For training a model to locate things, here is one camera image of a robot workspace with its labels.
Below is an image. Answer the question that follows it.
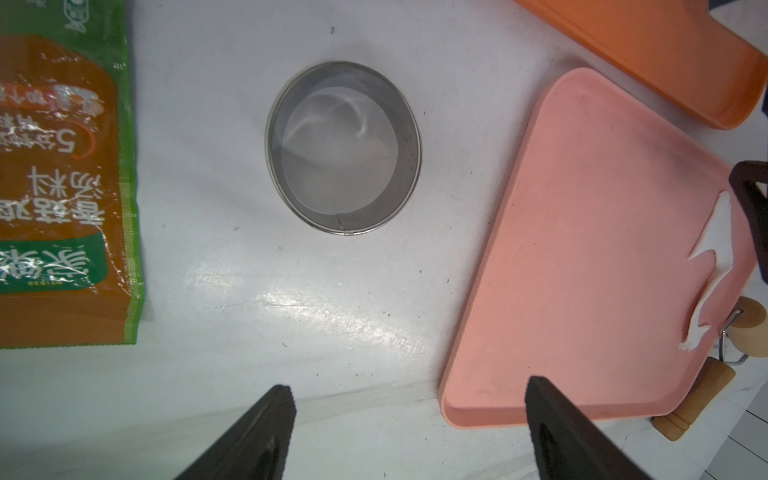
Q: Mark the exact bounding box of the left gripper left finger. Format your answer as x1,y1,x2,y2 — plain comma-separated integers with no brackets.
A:
177,385,297,480

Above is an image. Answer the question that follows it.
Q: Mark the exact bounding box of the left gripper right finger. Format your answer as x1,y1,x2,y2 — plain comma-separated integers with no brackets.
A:
525,376,648,479

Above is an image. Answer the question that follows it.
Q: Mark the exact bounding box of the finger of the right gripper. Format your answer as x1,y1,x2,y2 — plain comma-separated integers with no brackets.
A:
729,161,768,283

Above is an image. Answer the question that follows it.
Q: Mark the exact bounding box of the white dough trim strip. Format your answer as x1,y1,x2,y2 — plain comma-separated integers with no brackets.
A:
677,190,736,353

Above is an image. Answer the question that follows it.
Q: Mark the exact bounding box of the wooden dough roller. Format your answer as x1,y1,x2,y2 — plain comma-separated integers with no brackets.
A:
651,297,767,442

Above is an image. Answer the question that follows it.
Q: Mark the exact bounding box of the pink silicone mat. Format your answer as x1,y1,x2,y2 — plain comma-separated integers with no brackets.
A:
438,68,756,429

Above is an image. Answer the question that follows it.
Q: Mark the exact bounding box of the small round metal cutter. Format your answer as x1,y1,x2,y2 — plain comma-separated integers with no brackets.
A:
264,60,422,236

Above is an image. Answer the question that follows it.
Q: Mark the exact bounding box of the orange silicone mat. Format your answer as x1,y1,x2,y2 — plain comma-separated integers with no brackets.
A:
521,0,767,130

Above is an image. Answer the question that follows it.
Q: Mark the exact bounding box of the green orange flour packet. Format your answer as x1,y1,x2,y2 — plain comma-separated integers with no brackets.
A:
1,1,144,348

